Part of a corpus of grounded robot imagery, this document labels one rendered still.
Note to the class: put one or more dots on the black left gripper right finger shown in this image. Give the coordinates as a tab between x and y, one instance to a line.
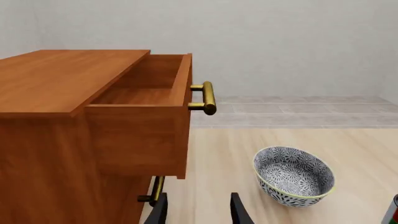
240	211

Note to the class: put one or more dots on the dark bottle with green label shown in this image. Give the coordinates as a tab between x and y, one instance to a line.
392	211

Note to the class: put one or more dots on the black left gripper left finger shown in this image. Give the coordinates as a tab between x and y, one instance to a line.
159	212

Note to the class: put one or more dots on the open wooden drawer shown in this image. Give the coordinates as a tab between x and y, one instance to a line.
146	126

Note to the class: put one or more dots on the black and white patterned bowl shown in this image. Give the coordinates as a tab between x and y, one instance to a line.
293	176

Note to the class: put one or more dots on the wooden cabinet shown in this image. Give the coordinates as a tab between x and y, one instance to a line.
46	116

